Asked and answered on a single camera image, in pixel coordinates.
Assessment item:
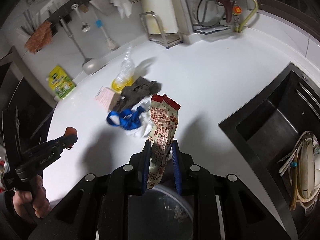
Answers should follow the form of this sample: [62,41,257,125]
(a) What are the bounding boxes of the orange peel piece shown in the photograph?
[64,127,77,137]

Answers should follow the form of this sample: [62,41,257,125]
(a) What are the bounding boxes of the white tissue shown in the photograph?
[125,96,153,138]

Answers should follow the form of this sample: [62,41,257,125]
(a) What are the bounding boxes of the pink paper receipt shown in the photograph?
[94,87,120,111]

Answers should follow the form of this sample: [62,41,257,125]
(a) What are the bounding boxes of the blue ribbon strap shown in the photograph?
[106,106,146,131]

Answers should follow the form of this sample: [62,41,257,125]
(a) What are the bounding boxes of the red patterned snack wrapper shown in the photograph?
[147,94,180,189]

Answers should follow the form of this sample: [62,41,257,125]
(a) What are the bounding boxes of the yellow plastic lid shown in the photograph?
[111,77,134,93]

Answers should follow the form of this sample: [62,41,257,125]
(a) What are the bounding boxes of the clear plastic bag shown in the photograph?
[115,46,135,80]

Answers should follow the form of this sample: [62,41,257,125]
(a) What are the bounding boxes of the dark grey cloth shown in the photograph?
[112,76,161,113]

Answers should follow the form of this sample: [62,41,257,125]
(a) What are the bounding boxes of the grey perforated trash basket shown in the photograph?
[128,185,194,239]

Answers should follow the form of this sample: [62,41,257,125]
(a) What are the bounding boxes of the person's left hand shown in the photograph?
[12,175,52,223]

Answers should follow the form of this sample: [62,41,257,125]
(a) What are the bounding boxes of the black range hood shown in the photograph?
[0,45,57,156]

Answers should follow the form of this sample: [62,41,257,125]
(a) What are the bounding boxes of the yellow green seasoning pouch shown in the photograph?
[47,65,76,100]

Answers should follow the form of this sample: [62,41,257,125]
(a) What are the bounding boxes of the grey spatula ladle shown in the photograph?
[59,16,102,75]

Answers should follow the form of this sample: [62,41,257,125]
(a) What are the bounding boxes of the dishes in sink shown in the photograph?
[278,131,319,211]

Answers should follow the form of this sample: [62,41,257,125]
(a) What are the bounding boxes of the orange dish rag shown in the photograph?
[24,21,52,54]

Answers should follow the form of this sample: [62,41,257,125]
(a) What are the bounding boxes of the small steel spoon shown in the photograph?
[71,3,91,33]

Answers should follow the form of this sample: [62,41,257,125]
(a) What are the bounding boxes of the chopsticks in holder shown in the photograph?
[20,9,41,36]

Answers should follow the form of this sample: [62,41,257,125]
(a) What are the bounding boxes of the blue white bottle brush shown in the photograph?
[95,20,118,51]

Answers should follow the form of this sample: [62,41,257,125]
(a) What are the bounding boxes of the steel cutting board rack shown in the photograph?
[139,11,184,49]

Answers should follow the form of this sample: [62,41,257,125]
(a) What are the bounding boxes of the white cutting board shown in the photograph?
[141,0,178,34]

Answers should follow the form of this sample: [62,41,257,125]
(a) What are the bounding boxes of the orange gas valve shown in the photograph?
[232,5,242,16]

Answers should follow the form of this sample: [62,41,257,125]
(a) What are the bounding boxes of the steel lid rack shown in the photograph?
[185,0,234,34]

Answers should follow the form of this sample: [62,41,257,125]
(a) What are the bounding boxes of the black wall utensil rail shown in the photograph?
[46,0,137,34]

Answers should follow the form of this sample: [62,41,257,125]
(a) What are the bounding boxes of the glass lid brown handle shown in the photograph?
[194,0,234,28]

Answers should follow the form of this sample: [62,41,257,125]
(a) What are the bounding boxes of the yellow gas hose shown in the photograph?
[236,0,259,33]

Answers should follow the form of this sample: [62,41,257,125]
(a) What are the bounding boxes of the dark window frame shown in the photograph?
[258,0,319,40]

